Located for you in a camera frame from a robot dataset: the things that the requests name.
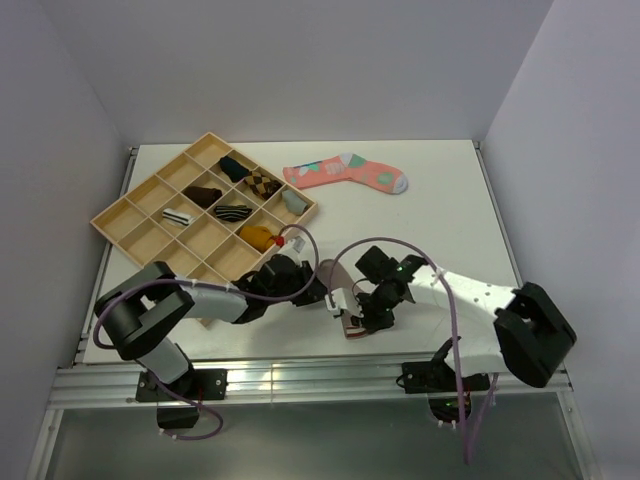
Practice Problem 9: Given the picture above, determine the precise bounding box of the wooden divided tray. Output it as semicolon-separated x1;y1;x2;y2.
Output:
92;132;318;283

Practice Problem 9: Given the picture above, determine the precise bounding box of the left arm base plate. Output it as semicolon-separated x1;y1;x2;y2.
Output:
135;369;227;403

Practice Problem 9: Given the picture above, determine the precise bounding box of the taupe sock with red stripes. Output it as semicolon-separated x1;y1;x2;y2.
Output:
317;259;368;340

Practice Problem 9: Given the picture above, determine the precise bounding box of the dark brown rolled sock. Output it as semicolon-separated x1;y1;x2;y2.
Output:
183;185;223;209

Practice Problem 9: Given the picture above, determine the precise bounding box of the brown argyle rolled sock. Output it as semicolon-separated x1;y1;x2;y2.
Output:
243;171;282;200

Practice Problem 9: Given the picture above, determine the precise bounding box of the white sock with black stripes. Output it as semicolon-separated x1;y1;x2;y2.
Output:
161;208;194;227

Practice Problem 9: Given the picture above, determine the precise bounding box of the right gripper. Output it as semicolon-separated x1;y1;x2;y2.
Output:
347;282;399;334

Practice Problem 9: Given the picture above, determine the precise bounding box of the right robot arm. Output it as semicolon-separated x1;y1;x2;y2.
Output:
356;246;577;390

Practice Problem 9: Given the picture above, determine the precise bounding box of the mustard yellow rolled sock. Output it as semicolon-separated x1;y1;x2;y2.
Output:
238;225;276;253

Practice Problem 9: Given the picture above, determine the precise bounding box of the black white striped rolled sock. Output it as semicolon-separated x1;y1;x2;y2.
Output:
213;205;253;223

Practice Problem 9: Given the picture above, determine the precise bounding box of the aluminium frame rail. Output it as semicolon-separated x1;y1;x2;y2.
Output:
47;352;574;409

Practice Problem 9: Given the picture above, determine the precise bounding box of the dark teal rolled sock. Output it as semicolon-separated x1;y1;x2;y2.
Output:
219;155;251;183

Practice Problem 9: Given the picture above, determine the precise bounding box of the pink patterned sock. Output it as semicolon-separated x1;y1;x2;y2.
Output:
282;153;409;195

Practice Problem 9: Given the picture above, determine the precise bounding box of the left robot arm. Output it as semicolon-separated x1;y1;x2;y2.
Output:
94;254;327;399

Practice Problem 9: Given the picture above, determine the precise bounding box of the grey rolled sock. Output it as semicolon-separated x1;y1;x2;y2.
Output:
282;189;309;216

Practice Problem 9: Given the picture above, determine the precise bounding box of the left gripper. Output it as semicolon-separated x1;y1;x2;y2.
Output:
266;261;329;307

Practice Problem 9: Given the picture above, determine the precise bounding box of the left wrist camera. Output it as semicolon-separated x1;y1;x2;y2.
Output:
276;236;306;265

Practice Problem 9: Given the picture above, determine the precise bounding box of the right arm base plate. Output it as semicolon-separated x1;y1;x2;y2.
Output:
396;361;490;394

